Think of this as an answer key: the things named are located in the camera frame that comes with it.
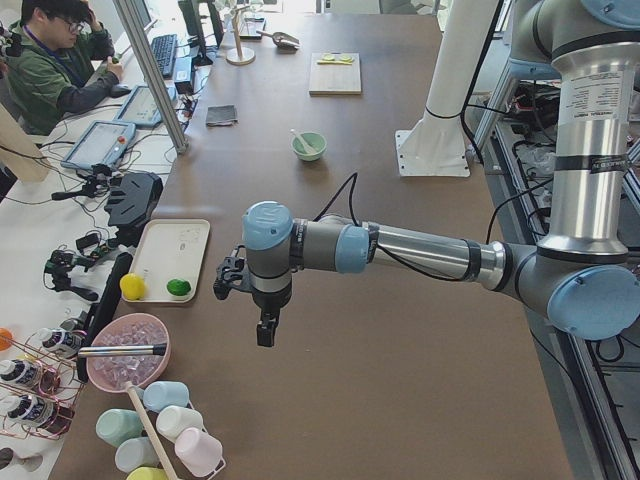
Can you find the aluminium frame post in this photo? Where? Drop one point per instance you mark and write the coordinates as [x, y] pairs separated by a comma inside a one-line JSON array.
[[133, 26]]

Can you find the blue plastic cup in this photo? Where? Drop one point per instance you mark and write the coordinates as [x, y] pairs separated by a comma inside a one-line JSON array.
[[161, 394]]

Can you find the steel scoop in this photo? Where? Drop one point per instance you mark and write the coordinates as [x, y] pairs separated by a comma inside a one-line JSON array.
[[281, 39]]

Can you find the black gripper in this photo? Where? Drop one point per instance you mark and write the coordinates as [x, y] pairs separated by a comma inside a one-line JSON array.
[[270, 299]]

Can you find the white camera pillar base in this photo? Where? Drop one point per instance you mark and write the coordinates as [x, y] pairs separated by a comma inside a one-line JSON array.
[[435, 146]]

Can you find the mint plastic cup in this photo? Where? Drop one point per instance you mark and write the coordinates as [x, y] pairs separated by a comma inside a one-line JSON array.
[[115, 426]]

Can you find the black keyboard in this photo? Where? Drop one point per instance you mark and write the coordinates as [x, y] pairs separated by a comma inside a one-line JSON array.
[[163, 48]]

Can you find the pink plastic cup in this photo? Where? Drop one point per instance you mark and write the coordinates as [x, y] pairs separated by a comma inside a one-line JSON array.
[[201, 453]]

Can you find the yellow plastic knife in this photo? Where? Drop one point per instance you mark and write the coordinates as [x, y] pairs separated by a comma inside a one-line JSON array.
[[334, 61]]

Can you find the steel tongs on bowl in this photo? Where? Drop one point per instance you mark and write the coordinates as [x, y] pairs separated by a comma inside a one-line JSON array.
[[123, 350]]

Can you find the bamboo cutting board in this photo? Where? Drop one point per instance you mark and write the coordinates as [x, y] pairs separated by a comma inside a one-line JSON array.
[[335, 79]]

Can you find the yellow plastic cup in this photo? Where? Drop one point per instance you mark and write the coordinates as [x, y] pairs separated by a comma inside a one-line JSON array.
[[147, 473]]

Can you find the upper teach pendant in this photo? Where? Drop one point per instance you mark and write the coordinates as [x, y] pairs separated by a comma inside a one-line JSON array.
[[140, 108]]

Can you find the teach pendant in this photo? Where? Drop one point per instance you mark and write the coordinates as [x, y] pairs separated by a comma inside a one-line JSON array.
[[140, 108], [103, 143]]

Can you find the black monitor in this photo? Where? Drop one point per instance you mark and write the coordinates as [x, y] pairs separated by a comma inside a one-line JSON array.
[[201, 53]]

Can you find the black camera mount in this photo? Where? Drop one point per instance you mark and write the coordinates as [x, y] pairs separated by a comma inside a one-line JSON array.
[[232, 274]]

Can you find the seated person green jacket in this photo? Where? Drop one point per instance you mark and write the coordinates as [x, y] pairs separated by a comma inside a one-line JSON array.
[[66, 65]]

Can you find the yellow lemon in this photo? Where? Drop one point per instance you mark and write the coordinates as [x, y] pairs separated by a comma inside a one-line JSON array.
[[132, 287]]

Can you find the white plastic cup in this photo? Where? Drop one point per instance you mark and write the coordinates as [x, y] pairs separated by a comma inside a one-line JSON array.
[[173, 420]]

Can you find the lower teach pendant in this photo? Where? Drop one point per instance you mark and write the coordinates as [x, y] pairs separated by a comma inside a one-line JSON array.
[[103, 143]]

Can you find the copper wire bottle rack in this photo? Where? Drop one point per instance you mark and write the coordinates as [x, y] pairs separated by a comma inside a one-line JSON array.
[[49, 382]]

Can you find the wooden cup rack pole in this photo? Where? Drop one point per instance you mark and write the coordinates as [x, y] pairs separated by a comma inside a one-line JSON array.
[[150, 430]]

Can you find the white ceramic spoon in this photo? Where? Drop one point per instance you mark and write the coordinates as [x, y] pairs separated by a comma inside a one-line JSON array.
[[304, 144]]

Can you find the mint green bowl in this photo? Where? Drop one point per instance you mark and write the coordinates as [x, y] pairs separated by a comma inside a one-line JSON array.
[[316, 140]]

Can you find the cream rabbit tray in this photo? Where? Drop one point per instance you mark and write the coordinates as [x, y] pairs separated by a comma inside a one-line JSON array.
[[170, 248]]

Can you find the pale green plastic cup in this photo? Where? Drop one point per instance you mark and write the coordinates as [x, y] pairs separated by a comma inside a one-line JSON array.
[[134, 453]]

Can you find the green lime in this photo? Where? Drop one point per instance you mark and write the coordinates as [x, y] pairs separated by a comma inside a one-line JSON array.
[[178, 287]]

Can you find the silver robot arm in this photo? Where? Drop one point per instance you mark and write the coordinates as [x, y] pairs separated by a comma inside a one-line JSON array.
[[575, 275]]

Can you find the grey folded cloth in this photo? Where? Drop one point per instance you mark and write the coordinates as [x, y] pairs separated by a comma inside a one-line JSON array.
[[222, 115]]

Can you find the pink ribbed bowl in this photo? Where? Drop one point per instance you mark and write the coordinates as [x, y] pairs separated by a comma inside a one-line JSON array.
[[110, 373]]

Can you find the wooden mug tree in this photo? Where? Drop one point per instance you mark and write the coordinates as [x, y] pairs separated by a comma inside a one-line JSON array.
[[239, 55]]

